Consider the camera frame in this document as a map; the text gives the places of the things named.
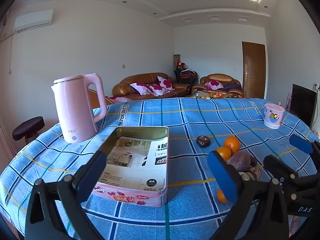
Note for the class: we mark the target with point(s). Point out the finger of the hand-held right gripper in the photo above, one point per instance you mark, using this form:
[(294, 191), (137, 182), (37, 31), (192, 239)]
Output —
[(301, 144), (277, 166)]

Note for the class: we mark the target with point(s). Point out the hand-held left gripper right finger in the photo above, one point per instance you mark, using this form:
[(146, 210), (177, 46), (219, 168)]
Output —
[(223, 177)]

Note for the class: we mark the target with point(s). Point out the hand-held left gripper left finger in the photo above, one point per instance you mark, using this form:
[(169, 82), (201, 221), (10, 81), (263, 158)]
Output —
[(92, 177)]

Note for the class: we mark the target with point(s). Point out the small orange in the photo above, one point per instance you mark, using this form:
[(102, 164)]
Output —
[(221, 196)]

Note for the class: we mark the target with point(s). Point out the dark round passion fruit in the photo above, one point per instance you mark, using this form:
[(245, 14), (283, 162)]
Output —
[(238, 161)]

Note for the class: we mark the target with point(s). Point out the dark chocolate ball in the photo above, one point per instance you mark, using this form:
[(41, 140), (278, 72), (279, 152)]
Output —
[(203, 140)]

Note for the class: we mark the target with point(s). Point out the pink biscuit tin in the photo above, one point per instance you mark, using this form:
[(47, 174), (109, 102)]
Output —
[(140, 195)]

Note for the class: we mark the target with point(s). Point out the pink cartoon bucket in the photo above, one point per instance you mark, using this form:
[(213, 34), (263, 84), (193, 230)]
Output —
[(273, 116)]

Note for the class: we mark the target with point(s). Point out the black television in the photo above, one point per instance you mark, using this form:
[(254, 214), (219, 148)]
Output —
[(302, 105)]

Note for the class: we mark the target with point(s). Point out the printed paper leaflet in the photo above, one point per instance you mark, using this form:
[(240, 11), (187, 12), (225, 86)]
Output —
[(130, 155)]

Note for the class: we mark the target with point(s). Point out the blue plaid tablecloth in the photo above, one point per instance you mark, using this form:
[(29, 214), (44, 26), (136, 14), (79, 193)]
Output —
[(185, 120)]

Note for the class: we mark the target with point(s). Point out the pink electric kettle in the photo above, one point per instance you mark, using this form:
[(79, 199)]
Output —
[(75, 107)]

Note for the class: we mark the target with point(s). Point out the brown leather armchair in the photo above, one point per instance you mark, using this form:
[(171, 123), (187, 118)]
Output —
[(220, 78), (98, 98)]

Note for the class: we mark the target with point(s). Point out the dark purple round stool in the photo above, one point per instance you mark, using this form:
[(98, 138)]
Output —
[(28, 127)]

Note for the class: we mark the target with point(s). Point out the pink floral cushion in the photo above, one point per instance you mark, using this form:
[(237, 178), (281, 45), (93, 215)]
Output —
[(118, 99)]

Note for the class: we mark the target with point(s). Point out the coffee table with snacks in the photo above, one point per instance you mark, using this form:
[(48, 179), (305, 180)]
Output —
[(212, 95)]

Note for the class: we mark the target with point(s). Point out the brown wooden door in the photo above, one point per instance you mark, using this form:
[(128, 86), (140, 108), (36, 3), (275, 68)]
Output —
[(253, 70)]

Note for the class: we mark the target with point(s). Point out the purple blanket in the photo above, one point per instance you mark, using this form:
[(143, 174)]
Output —
[(232, 87)]

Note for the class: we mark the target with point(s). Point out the white red floral pillow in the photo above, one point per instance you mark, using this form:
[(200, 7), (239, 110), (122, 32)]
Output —
[(165, 82), (138, 88), (213, 85), (156, 89)]

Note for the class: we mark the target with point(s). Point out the brown leather sofa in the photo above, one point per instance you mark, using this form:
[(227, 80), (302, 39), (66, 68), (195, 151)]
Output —
[(127, 87)]

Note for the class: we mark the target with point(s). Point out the stack of dark chairs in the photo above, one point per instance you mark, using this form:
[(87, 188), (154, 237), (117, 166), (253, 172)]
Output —
[(186, 76)]

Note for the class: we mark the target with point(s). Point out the red plush toy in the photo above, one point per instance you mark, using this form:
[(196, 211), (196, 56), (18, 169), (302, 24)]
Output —
[(180, 64)]

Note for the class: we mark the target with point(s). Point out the tall patterned vase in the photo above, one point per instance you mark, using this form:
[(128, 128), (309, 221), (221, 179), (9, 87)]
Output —
[(176, 61)]

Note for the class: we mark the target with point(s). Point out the white air conditioner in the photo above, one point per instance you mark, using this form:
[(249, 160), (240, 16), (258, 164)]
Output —
[(32, 21)]

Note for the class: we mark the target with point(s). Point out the white wall pipe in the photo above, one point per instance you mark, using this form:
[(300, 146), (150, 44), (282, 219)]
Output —
[(10, 52)]

